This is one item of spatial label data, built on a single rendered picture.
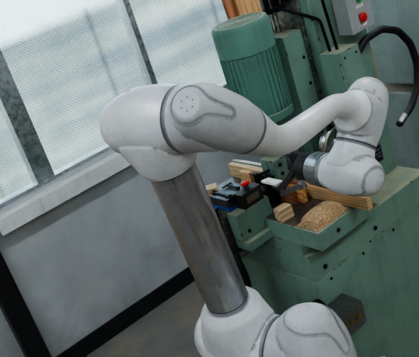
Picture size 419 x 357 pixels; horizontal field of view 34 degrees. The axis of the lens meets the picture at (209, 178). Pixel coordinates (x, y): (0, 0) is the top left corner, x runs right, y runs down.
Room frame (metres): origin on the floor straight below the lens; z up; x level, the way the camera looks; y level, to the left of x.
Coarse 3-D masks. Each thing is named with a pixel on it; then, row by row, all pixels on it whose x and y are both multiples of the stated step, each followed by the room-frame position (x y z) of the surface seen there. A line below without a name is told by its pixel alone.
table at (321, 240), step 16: (272, 208) 1.93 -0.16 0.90; (304, 208) 1.86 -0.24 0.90; (352, 208) 1.77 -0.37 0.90; (272, 224) 1.86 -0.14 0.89; (288, 224) 1.80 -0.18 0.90; (336, 224) 1.73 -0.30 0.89; (352, 224) 1.76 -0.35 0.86; (256, 240) 1.83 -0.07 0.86; (288, 240) 1.81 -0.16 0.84; (304, 240) 1.75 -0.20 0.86; (320, 240) 1.69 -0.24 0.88; (336, 240) 1.72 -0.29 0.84
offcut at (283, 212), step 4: (284, 204) 1.86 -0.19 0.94; (288, 204) 1.85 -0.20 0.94; (276, 208) 1.84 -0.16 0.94; (280, 208) 1.84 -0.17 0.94; (284, 208) 1.83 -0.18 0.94; (288, 208) 1.83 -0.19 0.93; (292, 208) 1.84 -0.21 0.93; (276, 212) 1.84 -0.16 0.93; (280, 212) 1.82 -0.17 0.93; (284, 212) 1.83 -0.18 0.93; (288, 212) 1.83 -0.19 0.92; (292, 212) 1.84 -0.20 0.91; (276, 216) 1.84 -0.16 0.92; (280, 216) 1.82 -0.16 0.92; (284, 216) 1.82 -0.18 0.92; (288, 216) 1.83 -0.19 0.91; (292, 216) 1.83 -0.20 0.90; (280, 220) 1.83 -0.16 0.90; (284, 220) 1.82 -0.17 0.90
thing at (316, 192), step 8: (240, 176) 2.21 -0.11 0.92; (248, 176) 2.17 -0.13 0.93; (312, 192) 1.91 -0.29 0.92; (320, 192) 1.87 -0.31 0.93; (328, 192) 1.85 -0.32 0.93; (328, 200) 1.85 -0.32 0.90; (336, 200) 1.82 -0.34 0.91; (344, 200) 1.80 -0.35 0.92; (352, 200) 1.77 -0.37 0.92; (360, 200) 1.74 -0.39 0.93; (368, 200) 1.72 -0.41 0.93; (360, 208) 1.75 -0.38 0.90; (368, 208) 1.72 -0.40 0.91
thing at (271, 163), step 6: (300, 150) 2.03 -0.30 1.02; (282, 156) 1.99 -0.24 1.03; (264, 162) 2.00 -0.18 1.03; (270, 162) 1.98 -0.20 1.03; (276, 162) 1.97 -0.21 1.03; (282, 162) 1.98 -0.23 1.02; (264, 168) 2.01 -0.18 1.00; (270, 168) 1.99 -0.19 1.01; (276, 168) 1.97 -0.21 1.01; (282, 168) 1.98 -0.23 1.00; (270, 174) 2.00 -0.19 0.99; (276, 174) 1.97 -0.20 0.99; (282, 174) 1.97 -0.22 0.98
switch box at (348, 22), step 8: (336, 0) 2.05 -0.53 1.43; (344, 0) 2.02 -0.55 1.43; (352, 0) 2.03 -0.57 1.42; (368, 0) 2.06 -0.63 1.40; (336, 8) 2.05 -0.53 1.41; (344, 8) 2.03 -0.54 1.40; (352, 8) 2.02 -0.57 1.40; (360, 8) 2.04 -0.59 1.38; (368, 8) 2.06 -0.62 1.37; (336, 16) 2.06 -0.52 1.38; (344, 16) 2.03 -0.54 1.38; (352, 16) 2.02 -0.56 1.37; (368, 16) 2.05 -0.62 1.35; (344, 24) 2.04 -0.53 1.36; (352, 24) 2.02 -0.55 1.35; (368, 24) 2.05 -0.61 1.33; (344, 32) 2.05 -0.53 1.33; (352, 32) 2.02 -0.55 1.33
